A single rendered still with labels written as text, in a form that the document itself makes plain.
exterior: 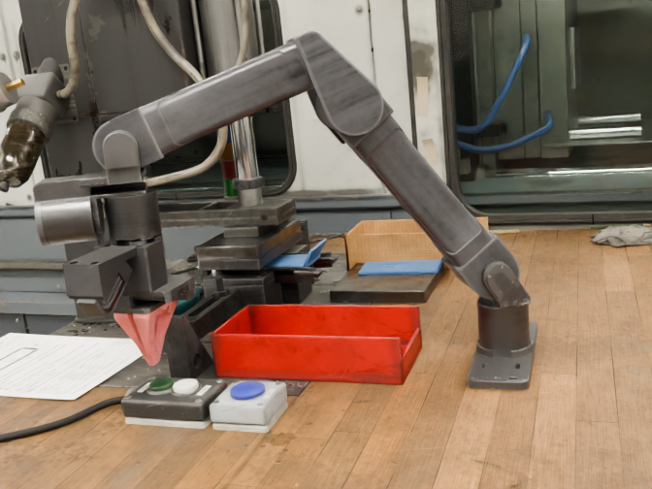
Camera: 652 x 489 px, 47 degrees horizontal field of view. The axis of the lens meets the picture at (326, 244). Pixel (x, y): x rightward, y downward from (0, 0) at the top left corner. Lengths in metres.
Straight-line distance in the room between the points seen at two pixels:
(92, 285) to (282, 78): 0.29
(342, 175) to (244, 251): 0.73
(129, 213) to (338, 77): 0.27
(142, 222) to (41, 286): 1.54
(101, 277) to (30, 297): 1.61
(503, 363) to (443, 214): 0.20
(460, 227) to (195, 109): 0.33
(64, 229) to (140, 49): 0.41
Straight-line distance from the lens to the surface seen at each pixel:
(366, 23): 1.75
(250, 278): 1.12
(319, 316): 1.05
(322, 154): 1.81
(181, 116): 0.83
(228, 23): 1.14
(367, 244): 1.39
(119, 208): 0.84
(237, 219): 1.17
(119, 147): 0.81
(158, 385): 0.91
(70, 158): 1.27
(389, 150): 0.86
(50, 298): 2.33
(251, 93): 0.83
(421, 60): 1.66
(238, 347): 0.97
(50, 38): 1.27
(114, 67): 1.21
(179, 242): 2.02
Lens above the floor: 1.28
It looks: 13 degrees down
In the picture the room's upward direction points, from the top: 6 degrees counter-clockwise
